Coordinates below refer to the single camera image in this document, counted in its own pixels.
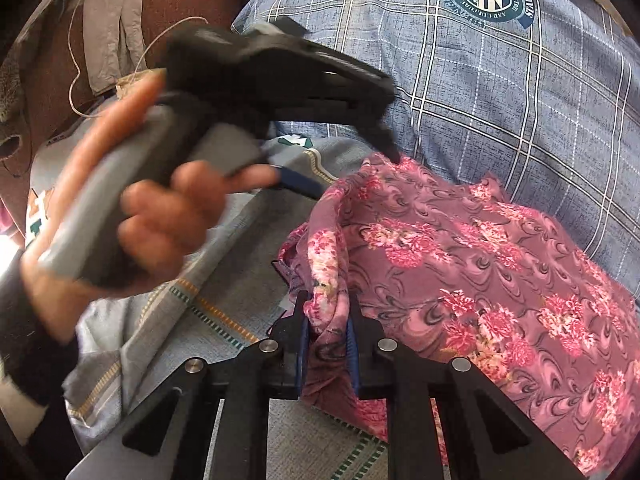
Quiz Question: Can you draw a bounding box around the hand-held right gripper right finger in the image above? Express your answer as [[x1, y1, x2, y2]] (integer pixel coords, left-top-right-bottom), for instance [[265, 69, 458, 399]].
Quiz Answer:
[[345, 294, 587, 480]]

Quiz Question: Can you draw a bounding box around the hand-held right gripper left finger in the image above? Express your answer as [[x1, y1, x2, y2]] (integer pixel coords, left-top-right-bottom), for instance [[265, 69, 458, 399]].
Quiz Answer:
[[67, 290, 307, 480]]

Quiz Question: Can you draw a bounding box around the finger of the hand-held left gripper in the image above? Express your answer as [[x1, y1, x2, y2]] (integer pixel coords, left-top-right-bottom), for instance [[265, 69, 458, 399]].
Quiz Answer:
[[345, 105, 402, 163], [267, 162, 327, 202]]

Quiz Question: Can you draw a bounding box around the pink floral garment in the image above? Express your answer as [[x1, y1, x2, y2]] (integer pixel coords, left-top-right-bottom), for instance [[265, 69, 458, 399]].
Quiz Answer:
[[277, 152, 640, 478]]

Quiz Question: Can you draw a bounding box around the person's left forearm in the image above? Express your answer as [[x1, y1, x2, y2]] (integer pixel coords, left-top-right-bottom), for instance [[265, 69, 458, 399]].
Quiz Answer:
[[0, 252, 81, 441]]

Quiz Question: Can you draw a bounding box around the person's left hand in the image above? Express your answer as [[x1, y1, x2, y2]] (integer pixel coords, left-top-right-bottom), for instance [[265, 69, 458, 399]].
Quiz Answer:
[[20, 72, 279, 346]]

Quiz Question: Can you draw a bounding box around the grey patterned bed sheet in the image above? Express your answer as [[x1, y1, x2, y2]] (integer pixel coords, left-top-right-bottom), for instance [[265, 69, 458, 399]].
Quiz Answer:
[[25, 135, 396, 480]]

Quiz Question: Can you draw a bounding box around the blue plaid pillow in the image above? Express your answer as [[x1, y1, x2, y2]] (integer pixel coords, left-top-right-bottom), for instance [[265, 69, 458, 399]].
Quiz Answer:
[[231, 0, 640, 306]]

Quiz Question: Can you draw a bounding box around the thin beige cord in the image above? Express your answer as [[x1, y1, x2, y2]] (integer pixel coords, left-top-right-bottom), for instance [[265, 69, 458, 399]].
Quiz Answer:
[[67, 2, 211, 120]]

